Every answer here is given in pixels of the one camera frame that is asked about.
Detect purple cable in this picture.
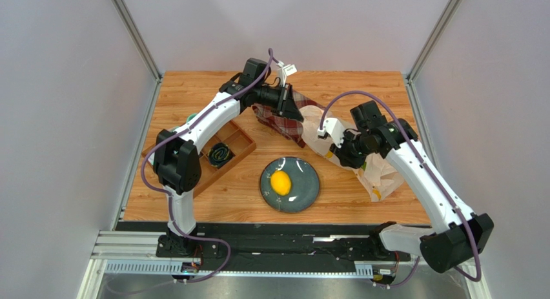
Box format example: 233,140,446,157
320,90,483,289
141,48,276,284

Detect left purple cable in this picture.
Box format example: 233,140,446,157
141,48,276,284

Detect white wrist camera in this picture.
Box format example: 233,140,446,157
276,60,298,87
317,118,346,148

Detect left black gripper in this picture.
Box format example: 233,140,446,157
254,83,303,123

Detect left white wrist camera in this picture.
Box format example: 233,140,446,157
276,60,298,87

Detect yellow fake fruit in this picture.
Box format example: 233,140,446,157
270,170,292,196

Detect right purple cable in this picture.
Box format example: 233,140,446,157
320,90,483,289

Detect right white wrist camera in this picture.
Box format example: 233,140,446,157
317,118,346,148

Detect blue ceramic plate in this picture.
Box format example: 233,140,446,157
259,156,320,213

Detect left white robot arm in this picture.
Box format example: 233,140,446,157
147,58,303,256

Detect dark coiled cable bundle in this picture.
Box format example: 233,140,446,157
206,143,235,169

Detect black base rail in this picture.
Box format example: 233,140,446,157
115,222,418,273

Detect wooden compartment tray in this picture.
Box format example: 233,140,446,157
140,121,256,197

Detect red plaid cloth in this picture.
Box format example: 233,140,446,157
252,92,325,148

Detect translucent plastic bag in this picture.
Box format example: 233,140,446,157
300,105,405,202

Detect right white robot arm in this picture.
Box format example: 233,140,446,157
317,101,494,273

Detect aluminium frame rail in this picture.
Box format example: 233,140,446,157
92,223,416,279

